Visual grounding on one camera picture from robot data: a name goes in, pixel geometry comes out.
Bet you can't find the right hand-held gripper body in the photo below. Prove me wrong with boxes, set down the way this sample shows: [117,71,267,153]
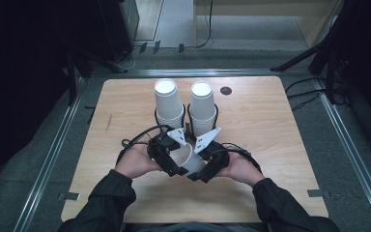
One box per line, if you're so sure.
[193,126,230,172]

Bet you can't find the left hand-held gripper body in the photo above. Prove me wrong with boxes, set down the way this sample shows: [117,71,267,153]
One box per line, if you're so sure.
[146,128,187,159]

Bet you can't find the single white paper cup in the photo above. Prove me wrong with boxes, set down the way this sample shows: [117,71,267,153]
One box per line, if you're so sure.
[168,143,207,177]

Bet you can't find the black cup holder rack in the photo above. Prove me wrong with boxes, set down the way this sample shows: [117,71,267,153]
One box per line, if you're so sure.
[154,102,220,138]

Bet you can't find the stack of white paper cups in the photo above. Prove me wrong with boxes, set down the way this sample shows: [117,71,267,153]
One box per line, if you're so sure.
[188,80,218,138]
[154,77,186,131]

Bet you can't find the person's left hand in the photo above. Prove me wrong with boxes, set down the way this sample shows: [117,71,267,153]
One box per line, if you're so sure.
[114,143,162,180]

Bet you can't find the person's right hand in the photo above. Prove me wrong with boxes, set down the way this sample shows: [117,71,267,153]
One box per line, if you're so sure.
[217,151,267,189]

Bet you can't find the black tape strip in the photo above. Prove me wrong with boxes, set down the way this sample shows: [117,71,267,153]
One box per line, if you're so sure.
[84,105,97,125]

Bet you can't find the grey tape strip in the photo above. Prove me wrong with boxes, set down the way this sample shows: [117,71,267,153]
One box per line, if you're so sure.
[57,191,81,201]
[307,188,331,198]

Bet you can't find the black cabinet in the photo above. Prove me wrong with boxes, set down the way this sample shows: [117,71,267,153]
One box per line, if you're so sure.
[98,0,140,63]

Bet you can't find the black tripod stand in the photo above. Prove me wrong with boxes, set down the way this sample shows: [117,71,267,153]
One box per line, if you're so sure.
[270,0,371,105]

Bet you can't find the light wooden furniture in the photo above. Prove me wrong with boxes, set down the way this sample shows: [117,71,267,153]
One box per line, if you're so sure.
[192,0,346,49]

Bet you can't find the left hand-held gripper cable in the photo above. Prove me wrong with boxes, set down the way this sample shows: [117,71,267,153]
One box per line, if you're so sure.
[115,125,175,165]

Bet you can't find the hand-held gripper cable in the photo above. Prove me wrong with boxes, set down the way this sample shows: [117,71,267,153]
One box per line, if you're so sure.
[115,125,175,165]
[220,142,262,173]

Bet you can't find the right hand-held gripper cable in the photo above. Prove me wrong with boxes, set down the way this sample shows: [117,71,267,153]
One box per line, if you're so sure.
[220,142,262,173]

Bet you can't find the metal floor rail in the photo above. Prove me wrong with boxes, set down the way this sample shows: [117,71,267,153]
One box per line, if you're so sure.
[90,68,310,78]
[13,76,88,232]
[313,76,371,232]

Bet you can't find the white floor cable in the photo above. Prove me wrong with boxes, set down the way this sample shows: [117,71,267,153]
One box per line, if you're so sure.
[115,44,142,72]

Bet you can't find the black floor cables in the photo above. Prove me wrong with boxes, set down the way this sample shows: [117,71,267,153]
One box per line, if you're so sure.
[284,76,328,112]

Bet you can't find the black hanging cable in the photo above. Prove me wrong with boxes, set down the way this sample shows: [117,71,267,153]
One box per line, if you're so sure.
[194,0,214,50]

